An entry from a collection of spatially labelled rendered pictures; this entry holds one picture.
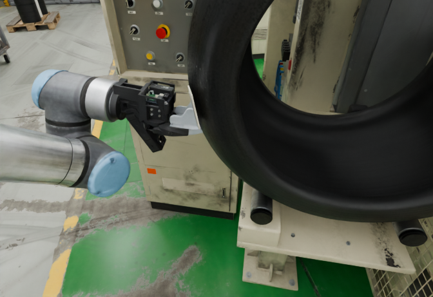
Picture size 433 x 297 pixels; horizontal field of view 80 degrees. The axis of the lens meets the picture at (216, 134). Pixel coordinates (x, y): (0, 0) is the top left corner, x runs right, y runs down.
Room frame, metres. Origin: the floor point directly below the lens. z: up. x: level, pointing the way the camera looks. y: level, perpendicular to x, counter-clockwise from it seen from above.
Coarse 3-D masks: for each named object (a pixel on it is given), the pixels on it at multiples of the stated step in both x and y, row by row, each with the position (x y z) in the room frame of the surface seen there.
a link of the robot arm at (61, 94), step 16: (48, 80) 0.49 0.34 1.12; (64, 80) 0.49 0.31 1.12; (80, 80) 0.49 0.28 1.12; (32, 96) 0.48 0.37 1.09; (48, 96) 0.47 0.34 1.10; (64, 96) 0.47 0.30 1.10; (80, 96) 0.46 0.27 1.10; (48, 112) 0.46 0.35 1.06; (64, 112) 0.46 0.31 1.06; (80, 112) 0.46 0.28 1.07
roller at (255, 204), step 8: (256, 192) 0.38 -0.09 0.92; (256, 200) 0.35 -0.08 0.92; (264, 200) 0.35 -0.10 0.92; (272, 200) 0.36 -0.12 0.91; (256, 208) 0.34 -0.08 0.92; (264, 208) 0.33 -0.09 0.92; (272, 208) 0.34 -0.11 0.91; (256, 216) 0.33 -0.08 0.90; (264, 216) 0.32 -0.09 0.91; (272, 216) 0.32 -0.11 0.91; (264, 224) 0.32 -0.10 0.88
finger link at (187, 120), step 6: (192, 108) 0.45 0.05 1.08; (186, 114) 0.44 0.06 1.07; (192, 114) 0.44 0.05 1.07; (174, 120) 0.45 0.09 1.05; (180, 120) 0.45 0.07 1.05; (186, 120) 0.44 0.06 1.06; (192, 120) 0.44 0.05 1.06; (174, 126) 0.44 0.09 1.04; (180, 126) 0.44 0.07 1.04; (186, 126) 0.44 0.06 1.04; (192, 126) 0.44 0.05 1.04; (192, 132) 0.44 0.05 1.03; (198, 132) 0.44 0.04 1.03
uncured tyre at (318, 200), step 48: (240, 0) 0.33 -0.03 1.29; (192, 48) 0.37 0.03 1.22; (240, 48) 0.33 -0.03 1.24; (240, 96) 0.58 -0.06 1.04; (432, 96) 0.52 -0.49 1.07; (240, 144) 0.32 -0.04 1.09; (288, 144) 0.54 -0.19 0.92; (336, 144) 0.53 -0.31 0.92; (384, 144) 0.50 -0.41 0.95; (432, 144) 0.43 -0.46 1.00; (288, 192) 0.31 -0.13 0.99; (336, 192) 0.38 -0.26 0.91; (384, 192) 0.37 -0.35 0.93; (432, 192) 0.29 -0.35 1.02
